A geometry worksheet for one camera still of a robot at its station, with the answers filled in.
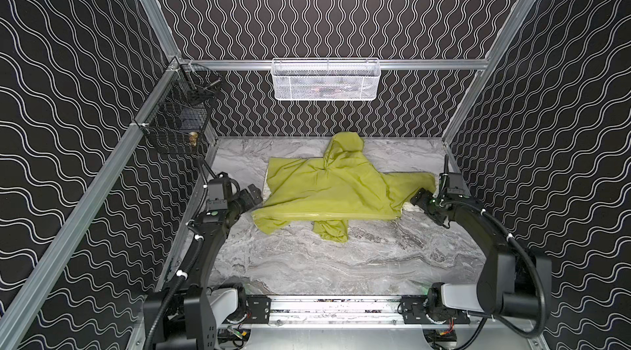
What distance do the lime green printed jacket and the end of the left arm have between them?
140mm

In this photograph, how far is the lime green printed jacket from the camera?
907 millimetres

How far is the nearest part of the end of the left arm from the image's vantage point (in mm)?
Answer: 609
